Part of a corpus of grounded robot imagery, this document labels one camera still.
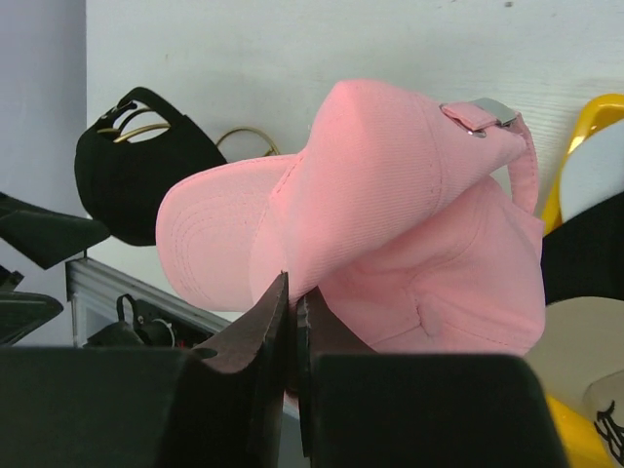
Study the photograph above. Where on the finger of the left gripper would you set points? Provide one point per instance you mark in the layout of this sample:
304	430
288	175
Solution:
46	237
25	312

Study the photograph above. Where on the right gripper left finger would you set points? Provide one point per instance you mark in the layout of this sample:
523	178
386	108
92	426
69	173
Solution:
217	405

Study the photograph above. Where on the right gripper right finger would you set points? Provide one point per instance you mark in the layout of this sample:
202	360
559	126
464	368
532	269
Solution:
359	408

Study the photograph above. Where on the black cap gold logo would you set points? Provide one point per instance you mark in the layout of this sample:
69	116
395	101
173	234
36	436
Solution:
123	183

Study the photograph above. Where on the pink baseball cap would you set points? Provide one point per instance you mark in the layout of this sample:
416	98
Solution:
414	218

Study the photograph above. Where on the beige baseball cap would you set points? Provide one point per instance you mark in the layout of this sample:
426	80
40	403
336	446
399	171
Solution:
579	361

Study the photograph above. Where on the yellow plastic tray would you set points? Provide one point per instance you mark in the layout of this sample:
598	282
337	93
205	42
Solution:
589	173

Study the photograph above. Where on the black cap white logo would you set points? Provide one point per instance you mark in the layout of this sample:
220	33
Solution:
584	256

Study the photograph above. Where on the aluminium front rail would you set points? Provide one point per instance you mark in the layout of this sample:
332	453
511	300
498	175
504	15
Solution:
101	295

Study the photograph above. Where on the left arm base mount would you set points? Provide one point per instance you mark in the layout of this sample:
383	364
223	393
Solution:
140	322

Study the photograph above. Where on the gold wire hat stand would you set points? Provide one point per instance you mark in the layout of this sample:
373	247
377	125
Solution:
138	122

